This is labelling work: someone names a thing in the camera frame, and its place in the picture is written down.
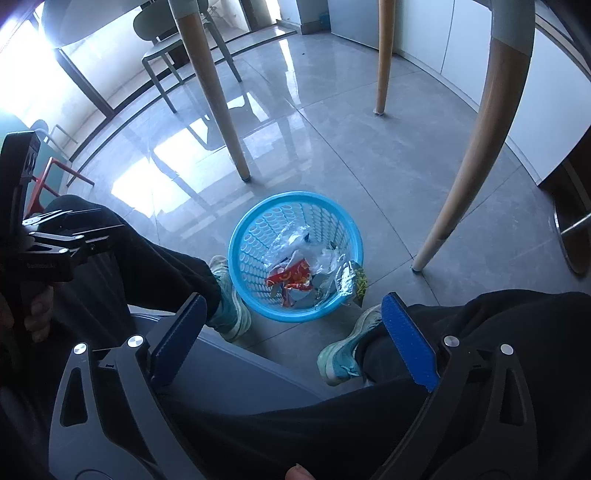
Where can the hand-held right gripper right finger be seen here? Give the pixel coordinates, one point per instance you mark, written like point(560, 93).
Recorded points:
point(411, 341)

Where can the person's right shoe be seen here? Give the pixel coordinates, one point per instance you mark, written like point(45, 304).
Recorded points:
point(344, 355)

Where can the large framed window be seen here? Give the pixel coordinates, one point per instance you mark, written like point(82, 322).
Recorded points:
point(27, 69)

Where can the white plastic bag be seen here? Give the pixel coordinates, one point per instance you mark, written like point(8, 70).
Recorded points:
point(328, 265)

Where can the person's shoe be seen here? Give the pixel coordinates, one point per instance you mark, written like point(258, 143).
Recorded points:
point(233, 304)
point(344, 355)

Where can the person's left hand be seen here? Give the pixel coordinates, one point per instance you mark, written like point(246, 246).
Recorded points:
point(39, 309)

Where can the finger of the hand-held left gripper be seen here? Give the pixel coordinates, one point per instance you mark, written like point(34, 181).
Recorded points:
point(87, 242)
point(64, 219)

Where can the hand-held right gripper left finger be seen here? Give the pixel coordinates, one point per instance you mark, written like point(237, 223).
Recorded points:
point(178, 337)

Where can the person's right hand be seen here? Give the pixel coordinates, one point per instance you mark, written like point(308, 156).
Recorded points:
point(302, 473)

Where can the blue plastic basket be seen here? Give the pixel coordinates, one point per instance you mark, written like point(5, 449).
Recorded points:
point(249, 258)

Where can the clear plastic wrap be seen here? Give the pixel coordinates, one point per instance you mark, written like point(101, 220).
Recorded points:
point(291, 240)

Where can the red metal frame chair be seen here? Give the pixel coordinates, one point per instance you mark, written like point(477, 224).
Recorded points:
point(55, 175)

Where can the dark green chair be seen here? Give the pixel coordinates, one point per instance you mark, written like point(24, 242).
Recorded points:
point(161, 55)

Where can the red snack bag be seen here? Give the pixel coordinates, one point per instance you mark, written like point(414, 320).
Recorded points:
point(293, 277)

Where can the round white table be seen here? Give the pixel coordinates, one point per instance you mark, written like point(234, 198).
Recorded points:
point(217, 92)

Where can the yellow-green foil wrapper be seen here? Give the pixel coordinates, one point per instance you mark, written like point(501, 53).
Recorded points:
point(355, 281)

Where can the person's left shoe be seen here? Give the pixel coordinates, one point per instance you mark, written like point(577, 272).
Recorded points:
point(233, 304)

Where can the grey chair seat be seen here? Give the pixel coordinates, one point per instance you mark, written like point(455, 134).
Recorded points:
point(240, 369)

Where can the person's left leg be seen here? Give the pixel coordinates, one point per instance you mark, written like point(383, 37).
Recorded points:
point(138, 277)

